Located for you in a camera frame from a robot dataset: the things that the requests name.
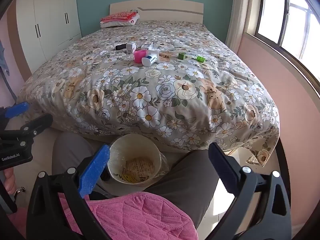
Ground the folded red pink cloth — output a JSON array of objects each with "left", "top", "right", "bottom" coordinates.
[{"left": 101, "top": 10, "right": 139, "bottom": 22}]

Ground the floral bed cover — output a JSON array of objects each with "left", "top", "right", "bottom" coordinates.
[{"left": 17, "top": 20, "right": 280, "bottom": 167}]

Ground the person's left hand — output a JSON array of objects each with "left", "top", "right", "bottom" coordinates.
[{"left": 4, "top": 167, "right": 16, "bottom": 195}]

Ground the beige curtain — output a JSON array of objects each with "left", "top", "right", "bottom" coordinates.
[{"left": 226, "top": 0, "right": 263, "bottom": 54}]

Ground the pink cup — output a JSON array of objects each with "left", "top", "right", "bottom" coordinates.
[{"left": 133, "top": 50, "right": 147, "bottom": 63}]

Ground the cream paper bucket bin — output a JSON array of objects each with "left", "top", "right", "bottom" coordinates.
[{"left": 107, "top": 133, "right": 168, "bottom": 184}]

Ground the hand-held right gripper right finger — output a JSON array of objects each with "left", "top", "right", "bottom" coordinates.
[{"left": 208, "top": 142, "right": 292, "bottom": 240}]

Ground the pink quilted garment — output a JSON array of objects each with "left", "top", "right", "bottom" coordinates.
[{"left": 57, "top": 191, "right": 199, "bottom": 240}]

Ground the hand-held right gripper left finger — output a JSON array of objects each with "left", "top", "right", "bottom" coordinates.
[{"left": 26, "top": 144, "right": 118, "bottom": 240}]

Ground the white wardrobe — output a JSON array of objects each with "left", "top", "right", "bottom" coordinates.
[{"left": 15, "top": 0, "right": 82, "bottom": 74}]

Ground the white cup blue label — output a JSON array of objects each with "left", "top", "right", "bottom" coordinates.
[{"left": 141, "top": 51, "right": 160, "bottom": 67}]

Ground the blue hanging cloth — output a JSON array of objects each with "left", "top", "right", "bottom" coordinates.
[{"left": 0, "top": 39, "right": 10, "bottom": 77}]

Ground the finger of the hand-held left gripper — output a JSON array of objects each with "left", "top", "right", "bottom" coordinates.
[
  {"left": 0, "top": 102, "right": 30, "bottom": 124},
  {"left": 0, "top": 114, "right": 53, "bottom": 148}
]

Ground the cream bed headboard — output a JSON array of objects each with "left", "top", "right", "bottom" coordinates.
[{"left": 109, "top": 0, "right": 204, "bottom": 24}]

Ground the person's right leg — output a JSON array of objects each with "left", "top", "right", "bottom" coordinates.
[{"left": 147, "top": 149, "right": 220, "bottom": 230}]

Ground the window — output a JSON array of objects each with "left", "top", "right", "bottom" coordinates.
[{"left": 245, "top": 0, "right": 320, "bottom": 100}]

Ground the white pillow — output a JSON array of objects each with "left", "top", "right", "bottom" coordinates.
[{"left": 100, "top": 14, "right": 140, "bottom": 28}]

